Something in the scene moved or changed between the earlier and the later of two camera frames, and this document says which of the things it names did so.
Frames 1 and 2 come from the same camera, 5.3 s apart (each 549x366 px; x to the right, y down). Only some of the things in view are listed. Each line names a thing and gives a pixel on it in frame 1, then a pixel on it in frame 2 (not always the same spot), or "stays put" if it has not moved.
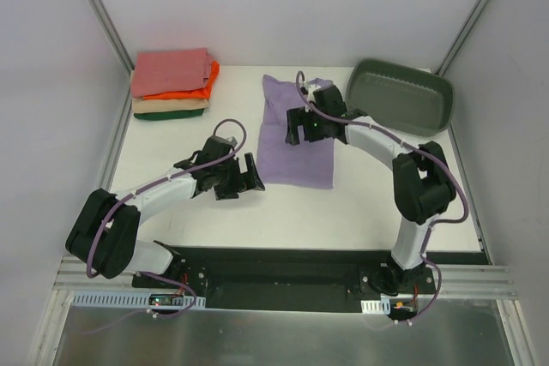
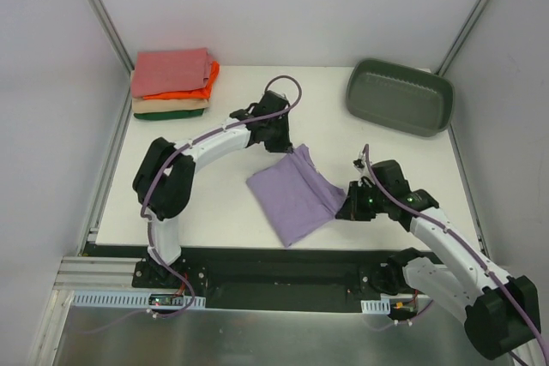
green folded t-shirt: (160, 116) stays put
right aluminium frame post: (474, 15) stays put
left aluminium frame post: (105, 20) stays put
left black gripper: (236, 178) to (279, 139)
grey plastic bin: (400, 98) stays put
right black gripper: (298, 127) to (351, 205)
